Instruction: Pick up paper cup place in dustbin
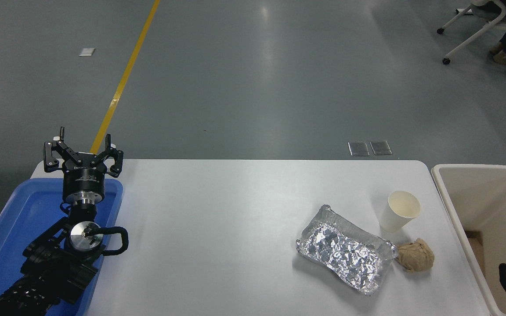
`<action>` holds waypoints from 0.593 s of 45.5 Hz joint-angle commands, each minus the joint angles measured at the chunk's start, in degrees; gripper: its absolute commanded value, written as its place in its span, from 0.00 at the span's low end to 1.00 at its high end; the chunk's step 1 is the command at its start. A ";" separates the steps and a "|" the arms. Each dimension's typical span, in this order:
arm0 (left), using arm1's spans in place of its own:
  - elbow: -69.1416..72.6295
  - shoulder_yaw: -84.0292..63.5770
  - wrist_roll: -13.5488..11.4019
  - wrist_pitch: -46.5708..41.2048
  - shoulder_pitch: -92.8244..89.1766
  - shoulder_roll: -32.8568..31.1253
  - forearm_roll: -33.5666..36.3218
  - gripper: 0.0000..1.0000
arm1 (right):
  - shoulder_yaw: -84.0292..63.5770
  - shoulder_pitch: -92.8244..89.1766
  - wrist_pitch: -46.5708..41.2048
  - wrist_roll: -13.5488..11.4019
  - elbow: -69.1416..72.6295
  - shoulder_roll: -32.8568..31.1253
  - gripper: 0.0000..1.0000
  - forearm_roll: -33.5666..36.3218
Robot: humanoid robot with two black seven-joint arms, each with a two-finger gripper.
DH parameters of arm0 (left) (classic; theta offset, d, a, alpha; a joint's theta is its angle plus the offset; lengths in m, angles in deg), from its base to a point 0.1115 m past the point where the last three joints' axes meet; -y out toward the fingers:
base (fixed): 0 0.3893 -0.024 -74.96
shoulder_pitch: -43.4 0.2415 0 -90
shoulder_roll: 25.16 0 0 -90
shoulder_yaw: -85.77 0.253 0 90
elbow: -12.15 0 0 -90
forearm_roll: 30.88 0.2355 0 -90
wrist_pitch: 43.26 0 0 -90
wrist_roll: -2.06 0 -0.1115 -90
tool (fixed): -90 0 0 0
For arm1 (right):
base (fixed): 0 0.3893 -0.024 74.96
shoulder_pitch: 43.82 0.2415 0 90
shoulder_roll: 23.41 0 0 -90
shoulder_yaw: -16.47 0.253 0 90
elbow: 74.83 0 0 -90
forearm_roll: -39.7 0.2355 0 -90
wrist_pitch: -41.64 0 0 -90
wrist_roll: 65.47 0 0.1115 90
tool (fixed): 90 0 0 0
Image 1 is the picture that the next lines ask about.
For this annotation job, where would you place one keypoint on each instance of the blue plastic tray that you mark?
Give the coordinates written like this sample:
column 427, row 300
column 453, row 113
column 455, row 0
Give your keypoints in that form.
column 20, row 219

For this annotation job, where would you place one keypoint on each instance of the white-framed wheeled chair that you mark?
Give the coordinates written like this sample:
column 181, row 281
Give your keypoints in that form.
column 477, row 33

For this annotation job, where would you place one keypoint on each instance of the metal floor plate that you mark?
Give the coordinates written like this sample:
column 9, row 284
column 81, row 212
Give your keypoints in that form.
column 381, row 148
column 358, row 149

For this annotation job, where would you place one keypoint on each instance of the crumpled foil tray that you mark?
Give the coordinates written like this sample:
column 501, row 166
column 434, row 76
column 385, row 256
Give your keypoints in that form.
column 345, row 252

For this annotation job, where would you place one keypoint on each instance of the white paper cup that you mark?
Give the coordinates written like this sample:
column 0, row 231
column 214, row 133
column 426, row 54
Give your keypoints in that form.
column 398, row 210

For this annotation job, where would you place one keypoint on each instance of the crumpled tan paper ball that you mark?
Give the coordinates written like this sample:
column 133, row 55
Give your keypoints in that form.
column 416, row 256

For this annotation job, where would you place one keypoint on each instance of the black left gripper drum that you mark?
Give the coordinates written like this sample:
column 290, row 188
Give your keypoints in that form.
column 84, row 181

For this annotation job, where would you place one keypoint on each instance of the large pale plastic bin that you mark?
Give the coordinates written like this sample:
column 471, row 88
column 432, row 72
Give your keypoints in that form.
column 486, row 202

